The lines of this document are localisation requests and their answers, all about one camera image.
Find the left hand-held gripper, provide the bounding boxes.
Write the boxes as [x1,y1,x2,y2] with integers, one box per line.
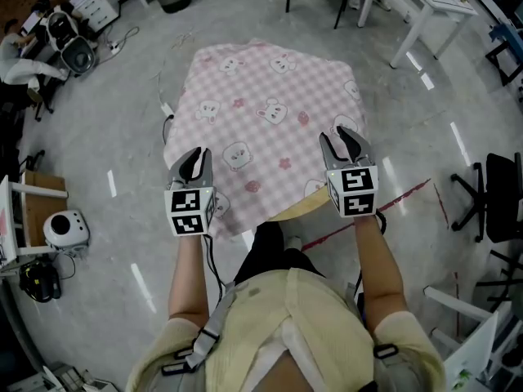
[163,146,217,238]

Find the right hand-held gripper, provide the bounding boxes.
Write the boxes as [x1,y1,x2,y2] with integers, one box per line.
[318,125,379,219]

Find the pink checked tablecloth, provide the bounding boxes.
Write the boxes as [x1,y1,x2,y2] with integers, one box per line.
[163,38,369,239]

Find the person's right forearm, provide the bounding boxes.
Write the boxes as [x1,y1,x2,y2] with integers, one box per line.
[351,214,409,335]

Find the person's left forearm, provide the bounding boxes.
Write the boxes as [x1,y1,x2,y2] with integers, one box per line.
[168,230,212,328]

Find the round wooden table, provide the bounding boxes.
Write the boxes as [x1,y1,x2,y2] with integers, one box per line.
[267,185,334,223]

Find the long red floor tape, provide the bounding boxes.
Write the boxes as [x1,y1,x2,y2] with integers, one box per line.
[300,177,432,253]

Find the person's right white shoe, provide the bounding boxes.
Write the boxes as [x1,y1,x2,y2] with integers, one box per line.
[284,234,305,254]

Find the black trousers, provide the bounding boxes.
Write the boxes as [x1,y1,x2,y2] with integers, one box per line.
[232,221,326,286]

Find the short red floor tape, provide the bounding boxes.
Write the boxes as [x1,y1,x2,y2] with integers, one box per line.
[432,182,451,230]

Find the grey body harness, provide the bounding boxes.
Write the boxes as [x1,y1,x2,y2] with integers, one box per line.
[161,282,400,377]

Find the cardboard box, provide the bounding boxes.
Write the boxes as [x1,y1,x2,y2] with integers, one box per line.
[22,169,69,249]

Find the cream knit cardigan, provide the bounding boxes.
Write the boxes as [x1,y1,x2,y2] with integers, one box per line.
[124,268,447,392]

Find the black office chair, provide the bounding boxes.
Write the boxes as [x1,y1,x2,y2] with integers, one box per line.
[476,249,523,314]
[449,152,523,244]

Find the black swivel chair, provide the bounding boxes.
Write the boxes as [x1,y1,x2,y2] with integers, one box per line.
[24,75,56,124]

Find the open white capsule backpack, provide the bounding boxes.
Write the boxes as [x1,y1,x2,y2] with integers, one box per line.
[44,10,99,78]

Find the white drawer cabinet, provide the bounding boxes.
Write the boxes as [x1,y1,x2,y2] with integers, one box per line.
[75,0,122,29]

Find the black yellow bag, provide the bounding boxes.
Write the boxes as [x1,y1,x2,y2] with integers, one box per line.
[18,259,62,304]

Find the blue table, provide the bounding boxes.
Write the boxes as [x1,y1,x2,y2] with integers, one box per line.
[485,18,523,87]

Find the white desk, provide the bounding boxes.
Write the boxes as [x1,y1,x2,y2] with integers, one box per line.
[422,286,523,392]

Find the white box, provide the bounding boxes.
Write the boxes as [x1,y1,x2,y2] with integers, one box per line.
[81,376,119,392]

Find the small green plant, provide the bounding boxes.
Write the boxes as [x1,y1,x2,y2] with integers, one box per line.
[452,368,472,392]

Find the thin black cable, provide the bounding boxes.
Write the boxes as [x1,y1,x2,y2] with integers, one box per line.
[162,114,176,145]

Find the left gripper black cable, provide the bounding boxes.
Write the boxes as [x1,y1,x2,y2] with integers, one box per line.
[202,234,226,302]

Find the white frame table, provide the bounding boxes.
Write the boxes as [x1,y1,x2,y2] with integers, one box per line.
[0,173,69,278]

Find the wire basket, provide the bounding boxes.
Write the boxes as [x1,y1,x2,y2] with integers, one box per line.
[40,363,89,392]

